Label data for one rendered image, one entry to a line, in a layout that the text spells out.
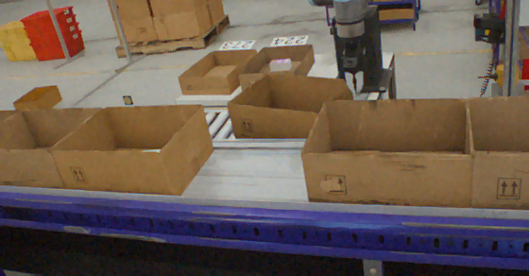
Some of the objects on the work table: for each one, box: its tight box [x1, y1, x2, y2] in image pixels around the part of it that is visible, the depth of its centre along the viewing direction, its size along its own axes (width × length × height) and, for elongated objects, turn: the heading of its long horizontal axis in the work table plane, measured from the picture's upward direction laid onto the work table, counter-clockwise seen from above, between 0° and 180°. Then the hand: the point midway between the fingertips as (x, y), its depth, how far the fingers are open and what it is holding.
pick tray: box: [239, 44, 315, 91], centre depth 242 cm, size 28×38×10 cm
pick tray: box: [178, 49, 257, 95], centre depth 252 cm, size 28×38×10 cm
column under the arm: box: [332, 6, 394, 94], centre depth 215 cm, size 26×26×33 cm
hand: (355, 92), depth 167 cm, fingers closed
